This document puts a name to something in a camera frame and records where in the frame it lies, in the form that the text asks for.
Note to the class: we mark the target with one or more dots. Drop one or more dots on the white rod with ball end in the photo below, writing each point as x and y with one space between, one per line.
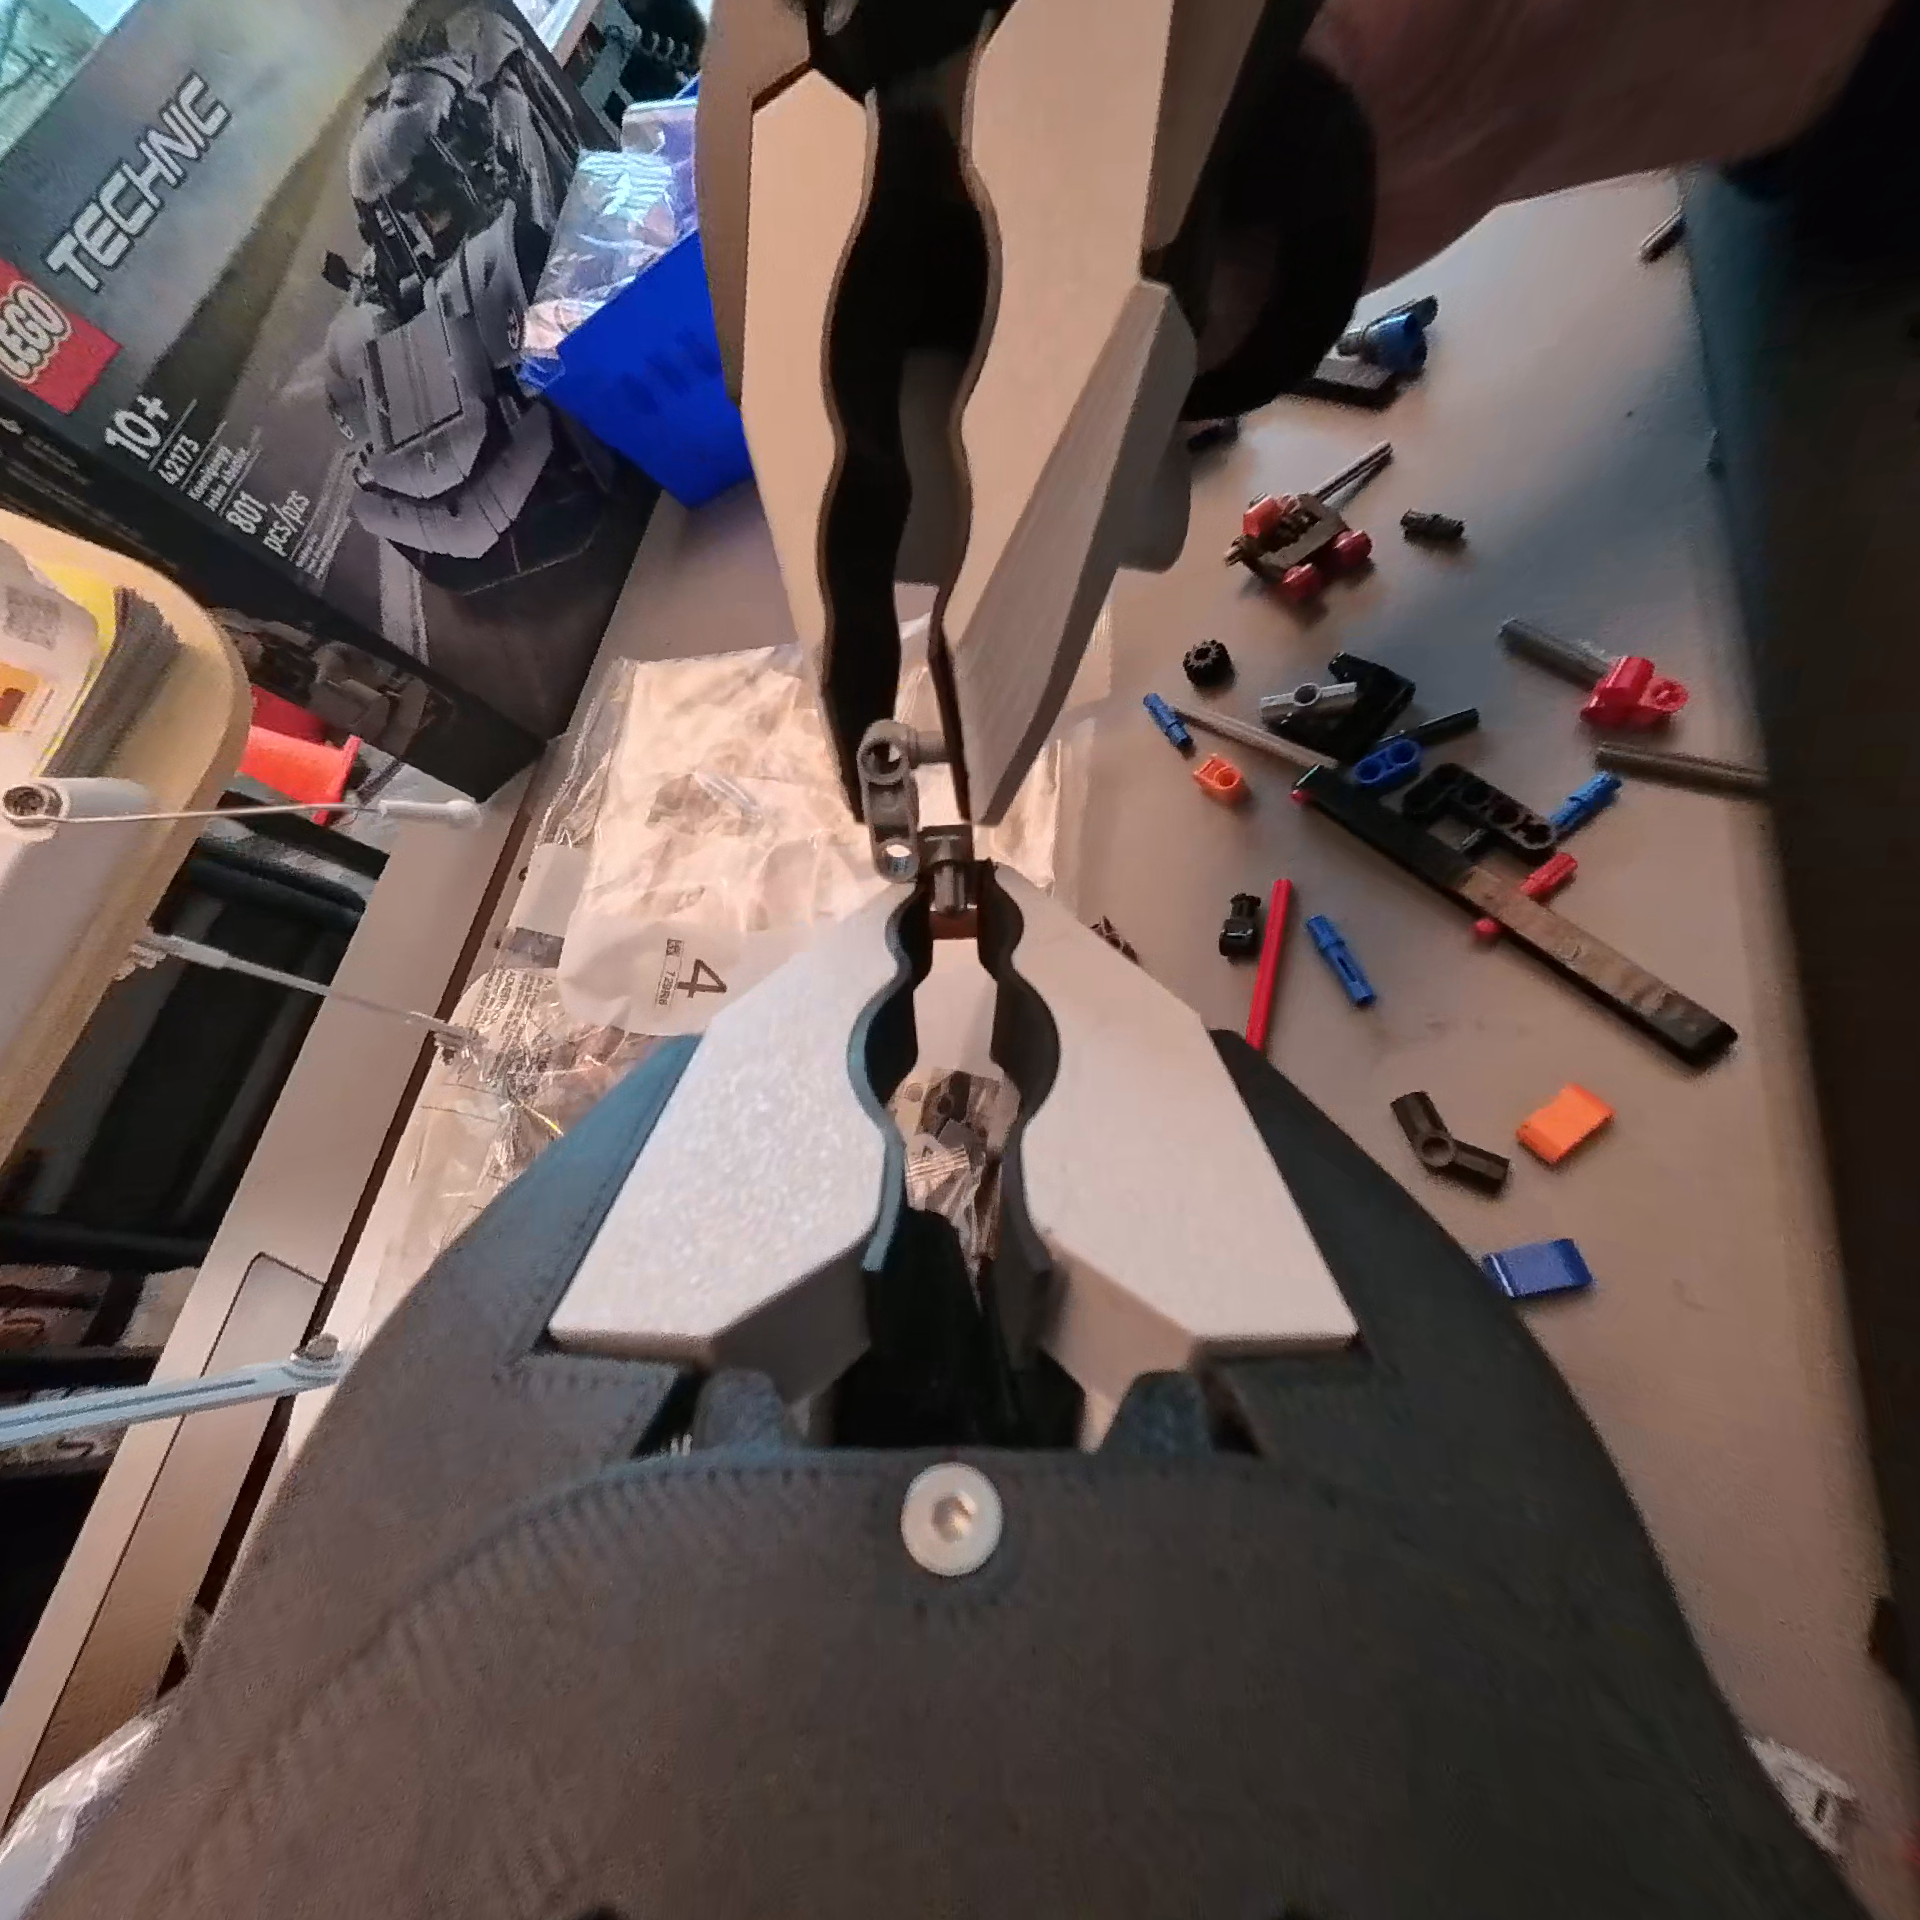
434 812

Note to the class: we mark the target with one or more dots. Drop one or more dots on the long black lego beam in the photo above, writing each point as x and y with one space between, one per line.
1590 944

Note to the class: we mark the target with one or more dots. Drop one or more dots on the red lego axle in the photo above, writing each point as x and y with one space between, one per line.
1270 961

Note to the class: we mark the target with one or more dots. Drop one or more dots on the blue lego pin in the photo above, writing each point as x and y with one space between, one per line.
1582 803
1166 721
1341 961

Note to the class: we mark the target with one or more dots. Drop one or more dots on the clear lego parts bag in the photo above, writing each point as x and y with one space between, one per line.
600 975
674 780

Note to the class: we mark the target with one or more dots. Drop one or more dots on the orange lego connector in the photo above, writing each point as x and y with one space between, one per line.
1222 777

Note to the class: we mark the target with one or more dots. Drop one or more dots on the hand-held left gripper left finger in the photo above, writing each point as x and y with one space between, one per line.
720 1201

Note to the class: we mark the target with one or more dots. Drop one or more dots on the orange plastic part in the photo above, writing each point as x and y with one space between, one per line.
293 768

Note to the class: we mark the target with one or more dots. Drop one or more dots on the black angled lego connector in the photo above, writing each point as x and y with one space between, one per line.
1449 1141

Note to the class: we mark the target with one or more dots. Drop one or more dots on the black and grey lego block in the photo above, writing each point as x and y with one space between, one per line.
1359 691

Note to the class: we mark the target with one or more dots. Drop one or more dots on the long grey lego axle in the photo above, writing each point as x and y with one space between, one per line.
1238 735

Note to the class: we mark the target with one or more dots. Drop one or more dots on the small black lego gear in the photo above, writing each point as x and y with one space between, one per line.
1209 662

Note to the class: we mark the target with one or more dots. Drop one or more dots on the black angled lego beam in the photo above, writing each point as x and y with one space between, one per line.
1479 803

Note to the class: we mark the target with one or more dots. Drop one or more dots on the person's right hand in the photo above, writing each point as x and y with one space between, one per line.
1574 104

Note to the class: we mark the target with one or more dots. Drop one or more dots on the red lego pin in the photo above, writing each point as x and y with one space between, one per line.
1553 872

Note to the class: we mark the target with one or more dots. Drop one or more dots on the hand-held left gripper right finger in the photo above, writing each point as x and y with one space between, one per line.
1185 1201

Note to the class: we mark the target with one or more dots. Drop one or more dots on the dark grey lego axle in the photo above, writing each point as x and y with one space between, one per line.
1681 768
1553 653

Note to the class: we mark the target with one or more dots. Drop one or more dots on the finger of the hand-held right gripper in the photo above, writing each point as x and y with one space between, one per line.
1080 224
788 301

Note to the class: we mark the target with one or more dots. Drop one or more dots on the small black lego connector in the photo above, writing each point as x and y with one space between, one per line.
1238 927

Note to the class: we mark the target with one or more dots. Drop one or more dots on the red lego axle connector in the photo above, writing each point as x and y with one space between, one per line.
1635 691

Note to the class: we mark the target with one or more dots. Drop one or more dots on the black lego pin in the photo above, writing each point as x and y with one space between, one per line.
1432 525

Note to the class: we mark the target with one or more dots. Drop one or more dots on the blue plastic bin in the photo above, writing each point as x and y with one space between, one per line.
661 391

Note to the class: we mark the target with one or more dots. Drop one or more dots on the short blue lego beam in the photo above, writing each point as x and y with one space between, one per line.
1388 764

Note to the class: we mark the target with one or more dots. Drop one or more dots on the dark lego set box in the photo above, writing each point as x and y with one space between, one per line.
225 301

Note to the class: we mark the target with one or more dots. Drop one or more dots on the orange lego tile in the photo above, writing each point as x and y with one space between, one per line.
1565 1122

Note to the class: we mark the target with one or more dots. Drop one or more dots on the blue lego tile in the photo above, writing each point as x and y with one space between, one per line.
1539 1270

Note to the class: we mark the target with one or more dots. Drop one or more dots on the small grey Lego assembly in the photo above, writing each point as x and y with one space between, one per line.
896 794

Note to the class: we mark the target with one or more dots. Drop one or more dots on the dark perforated panel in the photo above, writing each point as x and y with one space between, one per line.
1845 751

